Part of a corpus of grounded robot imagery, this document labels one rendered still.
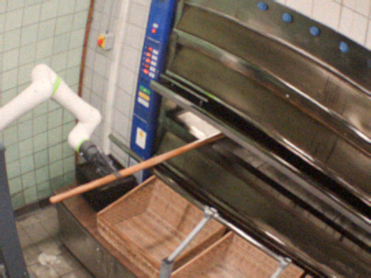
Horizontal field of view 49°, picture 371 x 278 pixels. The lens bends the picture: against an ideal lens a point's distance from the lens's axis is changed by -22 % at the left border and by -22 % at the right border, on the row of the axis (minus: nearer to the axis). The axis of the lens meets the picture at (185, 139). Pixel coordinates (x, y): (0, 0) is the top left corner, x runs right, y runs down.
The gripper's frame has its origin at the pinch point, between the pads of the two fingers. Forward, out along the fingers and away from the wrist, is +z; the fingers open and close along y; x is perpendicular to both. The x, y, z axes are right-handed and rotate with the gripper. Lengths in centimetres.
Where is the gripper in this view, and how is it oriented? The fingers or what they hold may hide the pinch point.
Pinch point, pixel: (115, 175)
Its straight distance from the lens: 224.2
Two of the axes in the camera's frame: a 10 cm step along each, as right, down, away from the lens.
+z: 6.8, 4.6, -5.7
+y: -1.4, 8.4, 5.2
